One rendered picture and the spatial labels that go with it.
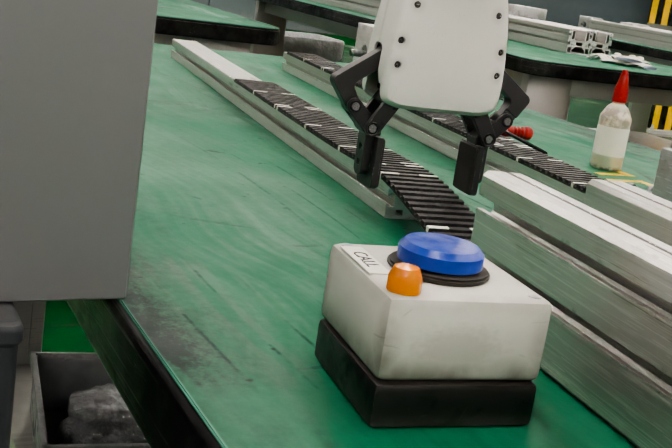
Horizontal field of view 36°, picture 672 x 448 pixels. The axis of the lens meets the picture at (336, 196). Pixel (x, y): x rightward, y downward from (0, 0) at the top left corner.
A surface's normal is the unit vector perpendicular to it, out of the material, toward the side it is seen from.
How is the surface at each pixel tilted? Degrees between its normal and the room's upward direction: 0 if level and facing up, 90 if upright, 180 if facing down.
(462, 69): 94
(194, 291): 0
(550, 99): 90
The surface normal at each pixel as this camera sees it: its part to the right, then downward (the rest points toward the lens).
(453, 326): 0.32, 0.25
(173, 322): 0.14, -0.97
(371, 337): -0.94, -0.07
